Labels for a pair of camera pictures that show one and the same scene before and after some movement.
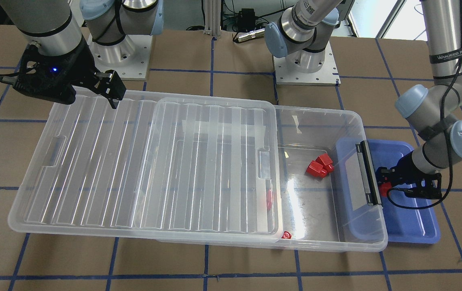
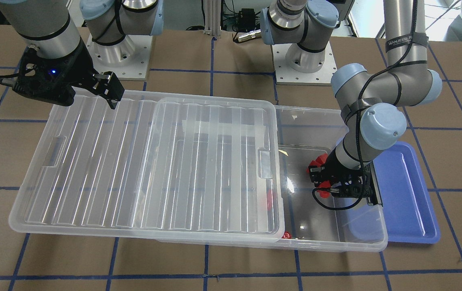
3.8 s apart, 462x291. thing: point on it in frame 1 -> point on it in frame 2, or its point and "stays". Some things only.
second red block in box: x=325 y=160 stays
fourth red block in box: x=286 y=235 stays
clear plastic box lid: x=158 y=165 stays
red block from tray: x=384 y=187 -> x=324 y=194
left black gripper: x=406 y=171 -> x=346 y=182
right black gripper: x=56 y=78 stays
